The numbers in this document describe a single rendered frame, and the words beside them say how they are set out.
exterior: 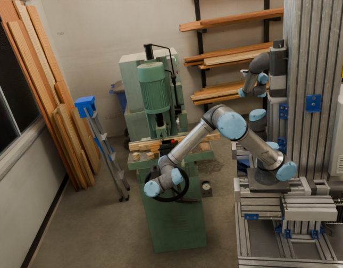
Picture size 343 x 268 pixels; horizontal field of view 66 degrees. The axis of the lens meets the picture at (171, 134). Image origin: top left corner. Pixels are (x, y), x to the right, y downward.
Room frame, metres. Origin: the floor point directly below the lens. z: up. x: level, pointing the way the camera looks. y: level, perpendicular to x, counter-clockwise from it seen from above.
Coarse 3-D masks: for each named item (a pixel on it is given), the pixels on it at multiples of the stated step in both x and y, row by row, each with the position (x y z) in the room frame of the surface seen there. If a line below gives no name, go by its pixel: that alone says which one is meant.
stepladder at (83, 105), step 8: (80, 104) 2.36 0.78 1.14; (88, 104) 2.35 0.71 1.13; (80, 112) 2.34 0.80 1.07; (88, 112) 2.34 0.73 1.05; (96, 112) 2.51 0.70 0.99; (88, 120) 2.34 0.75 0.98; (96, 120) 2.48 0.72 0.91; (96, 128) 2.36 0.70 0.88; (96, 136) 2.36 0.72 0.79; (104, 136) 2.44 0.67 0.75; (104, 144) 2.37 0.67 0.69; (104, 152) 2.33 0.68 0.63; (112, 152) 2.50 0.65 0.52; (104, 160) 2.34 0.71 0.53; (112, 160) 2.36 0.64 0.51; (112, 168) 2.32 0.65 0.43; (120, 168) 2.54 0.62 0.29; (112, 176) 2.35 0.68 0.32; (120, 176) 2.41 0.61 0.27; (120, 184) 2.32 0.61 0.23; (120, 200) 2.31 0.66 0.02
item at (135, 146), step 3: (168, 138) 1.75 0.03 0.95; (171, 138) 1.75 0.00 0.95; (174, 138) 1.74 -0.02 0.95; (177, 138) 1.74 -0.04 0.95; (180, 138) 1.74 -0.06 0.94; (147, 141) 1.76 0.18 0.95; (150, 141) 1.75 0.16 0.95; (153, 141) 1.74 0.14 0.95; (156, 141) 1.74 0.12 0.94; (159, 141) 1.74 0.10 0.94; (129, 144) 1.76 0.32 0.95; (132, 144) 1.75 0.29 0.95; (135, 144) 1.75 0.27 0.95; (138, 144) 1.75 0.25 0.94; (141, 144) 1.75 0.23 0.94; (129, 147) 1.75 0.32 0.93; (132, 147) 1.75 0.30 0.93; (135, 147) 1.75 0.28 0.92; (138, 147) 1.75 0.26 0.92
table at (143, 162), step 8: (208, 144) 1.66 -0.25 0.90; (136, 152) 1.71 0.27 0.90; (144, 152) 1.69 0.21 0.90; (192, 152) 1.58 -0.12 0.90; (200, 152) 1.56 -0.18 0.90; (208, 152) 1.56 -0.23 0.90; (128, 160) 1.61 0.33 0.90; (144, 160) 1.58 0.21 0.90; (152, 160) 1.57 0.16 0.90; (184, 160) 1.56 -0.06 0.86; (192, 160) 1.56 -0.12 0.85; (136, 168) 1.57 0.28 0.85; (184, 168) 1.47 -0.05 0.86
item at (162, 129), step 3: (165, 123) 1.79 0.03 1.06; (156, 126) 1.74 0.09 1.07; (162, 126) 1.72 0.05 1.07; (165, 126) 1.73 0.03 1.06; (156, 129) 1.68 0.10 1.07; (159, 129) 1.68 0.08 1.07; (162, 129) 1.68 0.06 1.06; (165, 129) 1.68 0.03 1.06; (156, 132) 1.68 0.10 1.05; (159, 132) 1.68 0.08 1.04; (162, 132) 1.68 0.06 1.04; (165, 132) 1.68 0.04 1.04; (159, 135) 1.68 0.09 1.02; (165, 135) 1.68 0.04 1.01
